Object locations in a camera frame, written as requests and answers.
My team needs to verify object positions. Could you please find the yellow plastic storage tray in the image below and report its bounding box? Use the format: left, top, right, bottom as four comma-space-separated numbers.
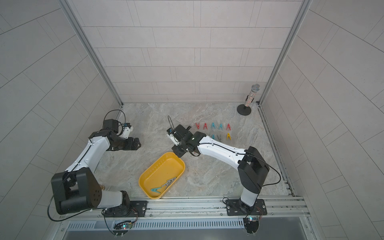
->
139, 152, 186, 200

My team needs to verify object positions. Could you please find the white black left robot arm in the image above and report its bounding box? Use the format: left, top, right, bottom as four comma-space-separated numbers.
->
51, 130, 141, 218

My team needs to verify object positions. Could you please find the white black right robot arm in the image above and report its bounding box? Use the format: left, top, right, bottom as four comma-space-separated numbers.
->
168, 131, 271, 208

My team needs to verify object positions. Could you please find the teal clothespin tray bottom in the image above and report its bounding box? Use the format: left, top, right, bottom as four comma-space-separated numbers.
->
151, 186, 166, 194

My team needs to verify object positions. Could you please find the left controller board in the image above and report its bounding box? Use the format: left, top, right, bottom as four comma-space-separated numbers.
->
113, 221, 135, 238

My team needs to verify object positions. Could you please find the controller board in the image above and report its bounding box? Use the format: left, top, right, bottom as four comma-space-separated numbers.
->
243, 217, 260, 235
113, 221, 135, 238

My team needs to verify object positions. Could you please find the ventilation grille strip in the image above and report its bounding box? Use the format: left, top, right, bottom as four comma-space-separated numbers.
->
67, 219, 244, 231

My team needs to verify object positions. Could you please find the right controller board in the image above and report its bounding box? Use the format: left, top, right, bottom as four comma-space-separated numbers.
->
243, 217, 260, 235

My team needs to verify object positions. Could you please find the left corner metal profile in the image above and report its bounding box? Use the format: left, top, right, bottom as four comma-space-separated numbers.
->
58, 0, 124, 106

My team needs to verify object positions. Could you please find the corner metal profile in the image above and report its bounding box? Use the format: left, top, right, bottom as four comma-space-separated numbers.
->
58, 0, 124, 106
258, 0, 313, 106

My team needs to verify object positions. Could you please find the right corner metal profile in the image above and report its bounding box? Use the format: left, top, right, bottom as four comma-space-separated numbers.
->
258, 0, 313, 106

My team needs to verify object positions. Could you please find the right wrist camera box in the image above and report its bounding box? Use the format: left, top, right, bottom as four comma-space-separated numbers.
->
167, 125, 192, 144

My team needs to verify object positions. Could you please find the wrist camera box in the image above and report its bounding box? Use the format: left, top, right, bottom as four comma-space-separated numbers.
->
167, 125, 192, 144
102, 119, 119, 134

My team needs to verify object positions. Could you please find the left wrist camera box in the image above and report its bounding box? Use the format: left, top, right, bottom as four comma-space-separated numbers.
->
102, 119, 119, 134

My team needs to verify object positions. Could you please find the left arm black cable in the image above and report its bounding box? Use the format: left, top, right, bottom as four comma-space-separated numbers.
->
102, 109, 127, 125

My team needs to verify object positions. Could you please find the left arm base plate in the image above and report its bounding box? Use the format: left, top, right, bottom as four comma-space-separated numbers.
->
102, 201, 148, 218

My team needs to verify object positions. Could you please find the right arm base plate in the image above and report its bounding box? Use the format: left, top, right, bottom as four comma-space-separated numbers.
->
222, 198, 268, 217

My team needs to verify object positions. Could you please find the aluminium front rail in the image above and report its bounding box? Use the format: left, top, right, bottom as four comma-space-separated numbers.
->
58, 196, 311, 223

